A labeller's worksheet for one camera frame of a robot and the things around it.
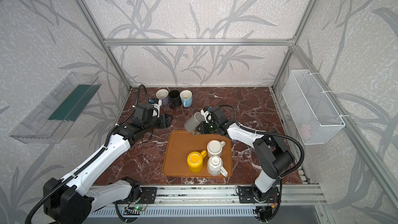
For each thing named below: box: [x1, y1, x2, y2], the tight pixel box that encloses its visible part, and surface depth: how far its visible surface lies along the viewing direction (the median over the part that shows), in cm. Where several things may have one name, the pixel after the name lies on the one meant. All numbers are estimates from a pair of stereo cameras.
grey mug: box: [183, 112, 206, 137], surface depth 87 cm
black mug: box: [168, 89, 182, 108], surface depth 106 cm
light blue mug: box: [179, 89, 193, 108], surface depth 106 cm
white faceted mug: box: [207, 154, 229, 178], surface depth 76 cm
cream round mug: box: [206, 139, 226, 158], surface depth 84 cm
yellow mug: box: [187, 149, 207, 173], surface depth 78 cm
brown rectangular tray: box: [162, 130, 233, 178], surface depth 87 cm
